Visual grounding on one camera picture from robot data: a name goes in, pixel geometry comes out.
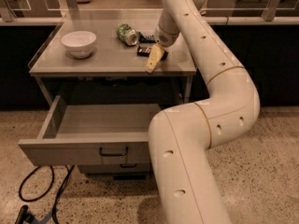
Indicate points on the right background desk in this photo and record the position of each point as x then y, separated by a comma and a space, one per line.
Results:
249, 8

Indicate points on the left background desk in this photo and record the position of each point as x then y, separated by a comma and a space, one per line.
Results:
35, 8

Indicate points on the white ceramic bowl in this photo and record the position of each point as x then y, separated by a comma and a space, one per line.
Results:
79, 44

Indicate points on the green crushed soda can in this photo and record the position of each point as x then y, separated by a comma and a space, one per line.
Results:
127, 34

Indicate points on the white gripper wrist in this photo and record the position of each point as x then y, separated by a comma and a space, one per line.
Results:
165, 38

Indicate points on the background desk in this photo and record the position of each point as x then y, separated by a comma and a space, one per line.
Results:
35, 8
249, 8

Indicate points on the black floor plug device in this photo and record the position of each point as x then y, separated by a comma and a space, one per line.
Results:
24, 216

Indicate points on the black lower drawer handle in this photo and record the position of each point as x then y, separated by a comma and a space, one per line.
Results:
128, 165

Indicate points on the blue snack bar wrapper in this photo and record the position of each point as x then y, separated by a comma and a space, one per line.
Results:
145, 38

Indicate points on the open grey top drawer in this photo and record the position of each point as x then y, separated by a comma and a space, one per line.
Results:
72, 134

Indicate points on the grey cabinet with counter top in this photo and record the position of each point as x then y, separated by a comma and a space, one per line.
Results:
113, 74

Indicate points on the black drawer handle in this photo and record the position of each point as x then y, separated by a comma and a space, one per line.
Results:
128, 165
103, 152

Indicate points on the black top drawer handle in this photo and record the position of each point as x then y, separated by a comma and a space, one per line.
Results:
103, 152

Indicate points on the lower grey drawer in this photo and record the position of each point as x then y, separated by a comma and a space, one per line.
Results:
111, 169

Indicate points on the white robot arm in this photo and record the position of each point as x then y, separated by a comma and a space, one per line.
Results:
179, 136

